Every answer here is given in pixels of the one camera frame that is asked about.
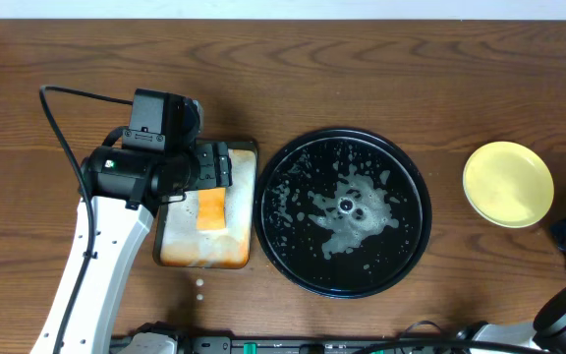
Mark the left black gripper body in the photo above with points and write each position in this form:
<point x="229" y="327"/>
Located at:
<point x="220" y="164"/>

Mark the yellow plate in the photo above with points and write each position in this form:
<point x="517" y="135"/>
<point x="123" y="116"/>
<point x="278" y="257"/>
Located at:
<point x="508" y="184"/>

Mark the orange sponge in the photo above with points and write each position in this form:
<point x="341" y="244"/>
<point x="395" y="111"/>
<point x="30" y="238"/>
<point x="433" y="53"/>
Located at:
<point x="211" y="209"/>

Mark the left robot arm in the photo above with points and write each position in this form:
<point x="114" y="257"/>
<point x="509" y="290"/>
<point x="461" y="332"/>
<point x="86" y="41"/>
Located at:
<point x="138" y="168"/>

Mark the black rectangular soapy tray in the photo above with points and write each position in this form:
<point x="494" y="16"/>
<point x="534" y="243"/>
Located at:
<point x="179" y="242"/>

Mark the black round tray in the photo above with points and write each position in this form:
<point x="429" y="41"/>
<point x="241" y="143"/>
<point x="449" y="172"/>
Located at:
<point x="343" y="213"/>

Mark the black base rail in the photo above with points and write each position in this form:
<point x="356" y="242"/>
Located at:
<point x="227" y="345"/>

